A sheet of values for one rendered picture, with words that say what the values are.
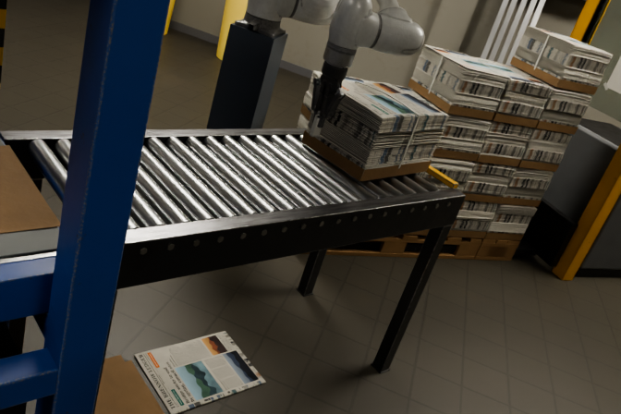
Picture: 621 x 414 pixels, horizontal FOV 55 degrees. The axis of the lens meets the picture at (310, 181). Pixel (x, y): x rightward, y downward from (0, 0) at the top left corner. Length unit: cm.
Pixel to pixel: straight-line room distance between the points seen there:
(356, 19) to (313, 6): 86
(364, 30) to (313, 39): 439
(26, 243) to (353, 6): 104
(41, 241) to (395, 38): 109
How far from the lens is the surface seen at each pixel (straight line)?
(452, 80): 299
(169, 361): 223
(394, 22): 181
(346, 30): 175
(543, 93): 330
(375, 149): 188
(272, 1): 258
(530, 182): 355
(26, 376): 116
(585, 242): 383
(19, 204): 140
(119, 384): 213
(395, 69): 603
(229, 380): 221
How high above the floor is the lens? 152
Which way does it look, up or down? 23 degrees down
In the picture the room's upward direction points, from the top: 18 degrees clockwise
